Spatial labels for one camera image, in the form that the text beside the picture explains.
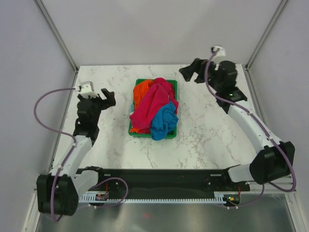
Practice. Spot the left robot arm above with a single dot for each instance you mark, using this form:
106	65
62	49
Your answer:
58	192

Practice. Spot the right aluminium corner post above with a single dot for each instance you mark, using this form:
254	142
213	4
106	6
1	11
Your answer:
271	24

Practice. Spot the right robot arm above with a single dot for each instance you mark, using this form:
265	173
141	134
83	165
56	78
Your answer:
274	158

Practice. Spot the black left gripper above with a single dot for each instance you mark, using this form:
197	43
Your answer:
110	101

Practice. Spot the blue t shirt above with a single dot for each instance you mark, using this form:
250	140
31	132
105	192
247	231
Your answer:
164	123

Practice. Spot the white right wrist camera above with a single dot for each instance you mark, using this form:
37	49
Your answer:
218	54

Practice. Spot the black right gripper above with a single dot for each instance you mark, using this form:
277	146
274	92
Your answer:
198	66

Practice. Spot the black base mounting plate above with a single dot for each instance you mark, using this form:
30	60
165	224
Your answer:
165	182

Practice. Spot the aluminium corner post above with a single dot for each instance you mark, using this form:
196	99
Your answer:
51	25
271	24

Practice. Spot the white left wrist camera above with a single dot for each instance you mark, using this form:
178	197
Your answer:
86	89

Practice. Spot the left aluminium corner post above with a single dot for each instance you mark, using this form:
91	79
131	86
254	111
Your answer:
51	25

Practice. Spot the green plastic basket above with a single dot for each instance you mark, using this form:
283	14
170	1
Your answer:
154	109

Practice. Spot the magenta t shirt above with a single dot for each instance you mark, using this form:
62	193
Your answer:
160	93

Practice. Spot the right side aluminium rail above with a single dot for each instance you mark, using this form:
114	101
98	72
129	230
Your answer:
256	103

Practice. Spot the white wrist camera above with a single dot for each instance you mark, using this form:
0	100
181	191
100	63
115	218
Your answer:
218	54
86	89

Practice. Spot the white slotted cable duct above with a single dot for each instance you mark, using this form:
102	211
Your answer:
100	197

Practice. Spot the orange t shirt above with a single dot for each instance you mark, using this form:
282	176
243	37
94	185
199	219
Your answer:
140	90

